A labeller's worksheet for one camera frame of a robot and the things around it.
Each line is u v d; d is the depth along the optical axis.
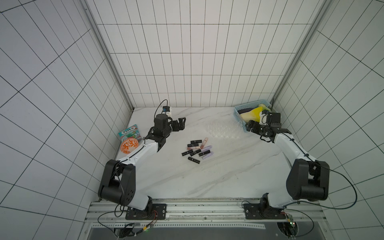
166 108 0.74
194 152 0.92
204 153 0.92
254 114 1.06
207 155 0.92
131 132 1.03
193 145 0.95
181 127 0.79
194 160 0.90
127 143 0.95
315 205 0.45
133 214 0.72
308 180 0.43
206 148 0.95
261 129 0.77
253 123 0.81
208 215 0.73
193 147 0.95
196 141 0.98
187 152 0.92
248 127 0.82
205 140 1.00
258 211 0.72
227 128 1.04
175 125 0.77
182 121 0.79
